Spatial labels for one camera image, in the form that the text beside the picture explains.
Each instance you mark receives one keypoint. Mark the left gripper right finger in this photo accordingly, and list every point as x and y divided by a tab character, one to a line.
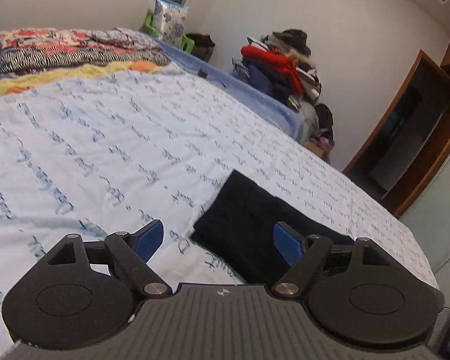
357	293

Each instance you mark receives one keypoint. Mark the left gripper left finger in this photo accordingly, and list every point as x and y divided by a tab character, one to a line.
84	292

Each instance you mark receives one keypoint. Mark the black pants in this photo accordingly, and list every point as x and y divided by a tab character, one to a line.
238	227

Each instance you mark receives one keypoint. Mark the white floral wardrobe door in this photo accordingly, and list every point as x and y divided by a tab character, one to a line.
429	220

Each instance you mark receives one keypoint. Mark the white quilt with blue script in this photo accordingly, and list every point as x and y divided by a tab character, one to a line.
97	156

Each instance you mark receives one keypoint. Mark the cardboard box on floor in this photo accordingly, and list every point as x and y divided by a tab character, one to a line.
314	147

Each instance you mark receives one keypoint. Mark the yellow orange sheet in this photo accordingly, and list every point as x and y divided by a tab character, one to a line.
24	83

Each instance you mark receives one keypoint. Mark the red garment on pile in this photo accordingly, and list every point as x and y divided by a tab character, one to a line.
283	65

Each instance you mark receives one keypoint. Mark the pile of assorted clothes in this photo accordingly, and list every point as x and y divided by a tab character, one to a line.
290	43

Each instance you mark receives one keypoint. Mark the floral folded blanket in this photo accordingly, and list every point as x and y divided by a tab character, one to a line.
30	50

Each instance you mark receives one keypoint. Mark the black device on blue bed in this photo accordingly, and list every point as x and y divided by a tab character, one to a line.
201	71

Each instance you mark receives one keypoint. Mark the green plastic chair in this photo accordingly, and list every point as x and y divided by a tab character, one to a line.
173	35

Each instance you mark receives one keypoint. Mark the floral white pillow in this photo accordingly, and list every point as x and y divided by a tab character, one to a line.
168	13

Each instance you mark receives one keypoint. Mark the wooden door frame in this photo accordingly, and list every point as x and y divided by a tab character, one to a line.
411	141

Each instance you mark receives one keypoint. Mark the dark bag by wall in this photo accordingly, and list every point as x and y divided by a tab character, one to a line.
203	46

